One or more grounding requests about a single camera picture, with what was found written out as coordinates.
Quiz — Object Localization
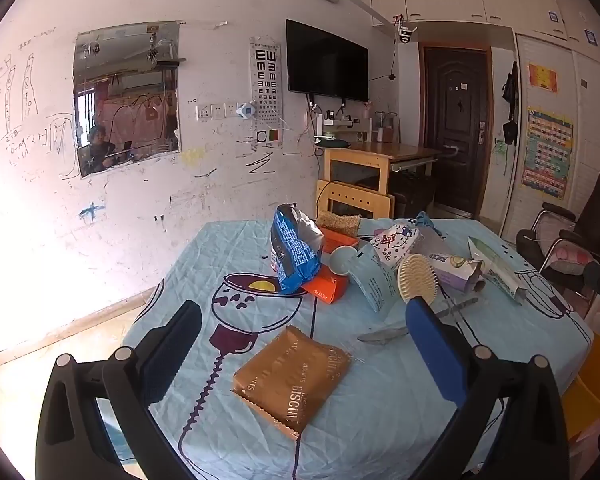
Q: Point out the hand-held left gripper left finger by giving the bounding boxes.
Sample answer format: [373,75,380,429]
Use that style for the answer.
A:
[36,300,203,480]

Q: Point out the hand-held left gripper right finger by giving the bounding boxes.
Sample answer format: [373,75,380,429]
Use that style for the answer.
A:
[405,296,571,480]

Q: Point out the brown biscuit packet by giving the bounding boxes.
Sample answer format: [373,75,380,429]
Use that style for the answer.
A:
[231,325,352,442]

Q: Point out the beige loofah sponge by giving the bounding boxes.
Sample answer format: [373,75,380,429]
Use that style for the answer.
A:
[316,211,363,237]

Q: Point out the pink seat cushion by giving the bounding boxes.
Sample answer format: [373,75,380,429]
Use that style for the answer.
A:
[547,242,596,276]

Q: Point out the round beige bath brush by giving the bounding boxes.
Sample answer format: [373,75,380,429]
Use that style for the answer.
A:
[396,254,439,306]

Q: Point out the light blue printed tablecloth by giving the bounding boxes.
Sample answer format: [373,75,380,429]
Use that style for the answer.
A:
[122,217,595,480]

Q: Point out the purple and white carton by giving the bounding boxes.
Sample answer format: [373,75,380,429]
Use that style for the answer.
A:
[422,252,487,294]

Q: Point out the light blue paper packet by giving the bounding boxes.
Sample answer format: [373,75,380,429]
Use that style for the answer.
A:
[349,243,400,313]

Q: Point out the green and white packet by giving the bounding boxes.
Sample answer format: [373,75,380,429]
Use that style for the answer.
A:
[467,236,528,306]

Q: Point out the white cartoon printed pouch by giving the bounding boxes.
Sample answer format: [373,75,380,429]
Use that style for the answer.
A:
[369,223,421,270]

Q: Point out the small orange carton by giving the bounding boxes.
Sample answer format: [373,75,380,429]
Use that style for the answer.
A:
[300,265,351,306]

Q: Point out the white paper cup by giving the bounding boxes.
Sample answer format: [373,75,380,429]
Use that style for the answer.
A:
[328,245,359,277]

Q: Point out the blue knitted cloth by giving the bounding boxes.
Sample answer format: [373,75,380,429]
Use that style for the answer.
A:
[415,211,448,238]

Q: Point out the orange plastic scrub board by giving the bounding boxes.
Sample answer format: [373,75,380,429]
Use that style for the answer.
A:
[320,226,359,255]

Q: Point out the black stool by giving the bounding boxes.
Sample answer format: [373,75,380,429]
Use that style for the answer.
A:
[390,170,436,218]

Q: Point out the blue snack bag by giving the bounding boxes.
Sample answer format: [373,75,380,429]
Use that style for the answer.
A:
[270,203,326,297]

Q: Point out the white wardrobe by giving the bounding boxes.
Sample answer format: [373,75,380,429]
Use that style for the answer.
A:
[500,32,600,246]

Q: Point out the wooden desk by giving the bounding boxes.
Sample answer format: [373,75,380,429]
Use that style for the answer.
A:
[322,141,441,211]

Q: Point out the hanging black bags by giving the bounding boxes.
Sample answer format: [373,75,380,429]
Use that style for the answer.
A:
[502,60,520,146]

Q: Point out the dark brown door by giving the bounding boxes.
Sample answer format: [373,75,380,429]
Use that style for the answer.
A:
[422,46,490,220]

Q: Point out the eye chart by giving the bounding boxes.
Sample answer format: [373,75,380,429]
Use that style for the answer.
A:
[249,36,284,151]

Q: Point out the colourful grid wall poster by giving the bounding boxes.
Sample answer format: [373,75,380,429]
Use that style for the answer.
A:
[521,106,575,201]

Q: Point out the small orange wall poster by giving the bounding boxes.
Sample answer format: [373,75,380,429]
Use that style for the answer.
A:
[528,62,558,93]

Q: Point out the white wall socket panel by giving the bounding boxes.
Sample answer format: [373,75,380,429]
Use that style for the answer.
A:
[196,102,237,122]

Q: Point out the wall mirror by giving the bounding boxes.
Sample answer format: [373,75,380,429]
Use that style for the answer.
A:
[72,21,181,179]

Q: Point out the black wall television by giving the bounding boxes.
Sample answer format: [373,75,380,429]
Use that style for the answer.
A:
[286,19,369,103]

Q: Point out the white cable conduit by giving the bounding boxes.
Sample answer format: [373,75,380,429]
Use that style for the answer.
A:
[325,0,401,28]

